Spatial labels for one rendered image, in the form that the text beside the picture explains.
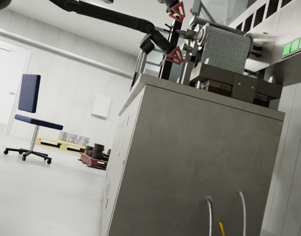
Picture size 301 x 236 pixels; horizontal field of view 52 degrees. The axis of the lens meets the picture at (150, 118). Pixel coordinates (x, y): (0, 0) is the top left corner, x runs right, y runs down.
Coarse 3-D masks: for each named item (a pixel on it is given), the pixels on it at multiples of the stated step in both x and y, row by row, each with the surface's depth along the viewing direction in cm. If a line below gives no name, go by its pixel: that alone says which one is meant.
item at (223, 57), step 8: (208, 48) 158; (216, 48) 158; (224, 48) 159; (208, 56) 158; (216, 56) 158; (224, 56) 159; (232, 56) 159; (240, 56) 160; (216, 64) 158; (224, 64) 159; (232, 64) 159; (240, 64) 160; (240, 72) 160
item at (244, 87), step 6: (240, 78) 136; (246, 78) 137; (252, 78) 137; (234, 84) 137; (240, 84) 136; (246, 84) 137; (252, 84) 137; (234, 90) 136; (240, 90) 136; (246, 90) 136; (252, 90) 137; (234, 96) 136; (240, 96) 136; (246, 96) 136; (252, 96) 137; (252, 102) 137
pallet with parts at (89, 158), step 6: (96, 144) 522; (90, 150) 564; (96, 150) 522; (102, 150) 525; (108, 150) 587; (84, 156) 540; (90, 156) 543; (96, 156) 521; (102, 156) 528; (108, 156) 555; (84, 162) 540; (90, 162) 516; (96, 162) 514; (96, 168) 515; (102, 168) 521
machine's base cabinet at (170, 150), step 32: (160, 96) 127; (192, 96) 129; (128, 128) 157; (160, 128) 126; (192, 128) 128; (224, 128) 130; (256, 128) 132; (128, 160) 124; (160, 160) 126; (192, 160) 127; (224, 160) 129; (256, 160) 131; (128, 192) 123; (160, 192) 125; (192, 192) 127; (224, 192) 129; (256, 192) 131; (128, 224) 122; (160, 224) 124; (192, 224) 126; (224, 224) 128; (256, 224) 130
